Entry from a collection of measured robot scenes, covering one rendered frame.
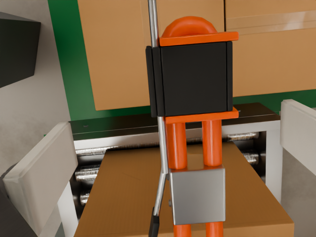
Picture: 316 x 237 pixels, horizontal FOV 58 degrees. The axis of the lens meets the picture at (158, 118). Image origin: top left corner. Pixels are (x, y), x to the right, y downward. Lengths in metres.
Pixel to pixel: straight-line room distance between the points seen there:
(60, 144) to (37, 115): 1.38
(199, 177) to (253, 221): 0.27
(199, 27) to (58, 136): 0.18
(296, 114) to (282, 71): 0.75
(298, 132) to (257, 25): 0.73
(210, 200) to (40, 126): 1.29
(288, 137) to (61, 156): 0.13
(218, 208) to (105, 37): 0.61
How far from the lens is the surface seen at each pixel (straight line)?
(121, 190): 0.68
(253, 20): 0.88
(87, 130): 0.92
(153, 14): 0.28
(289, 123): 0.18
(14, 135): 1.62
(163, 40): 0.27
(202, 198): 0.34
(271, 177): 0.96
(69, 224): 1.01
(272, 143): 0.92
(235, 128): 0.85
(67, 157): 0.17
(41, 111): 1.53
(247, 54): 0.88
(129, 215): 0.60
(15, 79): 1.31
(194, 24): 0.29
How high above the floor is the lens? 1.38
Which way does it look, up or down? 73 degrees down
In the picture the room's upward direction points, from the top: 175 degrees clockwise
